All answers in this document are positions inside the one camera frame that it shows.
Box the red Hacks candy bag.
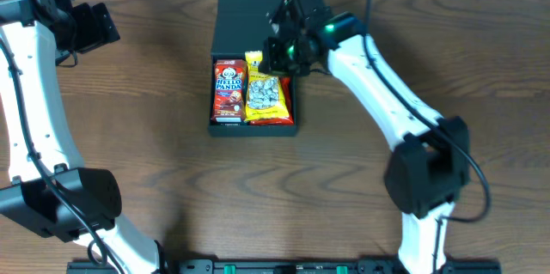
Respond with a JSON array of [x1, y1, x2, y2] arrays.
[[249, 77, 295, 125]]

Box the yellow seeds snack bag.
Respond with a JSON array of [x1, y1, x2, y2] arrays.
[[245, 51, 289, 122]]

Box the dark green gift box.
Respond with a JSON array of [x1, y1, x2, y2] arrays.
[[208, 0, 298, 137]]

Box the red Hello Panda box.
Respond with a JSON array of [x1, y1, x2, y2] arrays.
[[211, 59, 247, 123]]

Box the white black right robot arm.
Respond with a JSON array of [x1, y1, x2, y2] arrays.
[[260, 0, 469, 273]]

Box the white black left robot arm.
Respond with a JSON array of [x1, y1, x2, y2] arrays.
[[1, 0, 167, 273]]

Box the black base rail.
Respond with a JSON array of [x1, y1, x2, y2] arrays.
[[66, 259, 503, 274]]

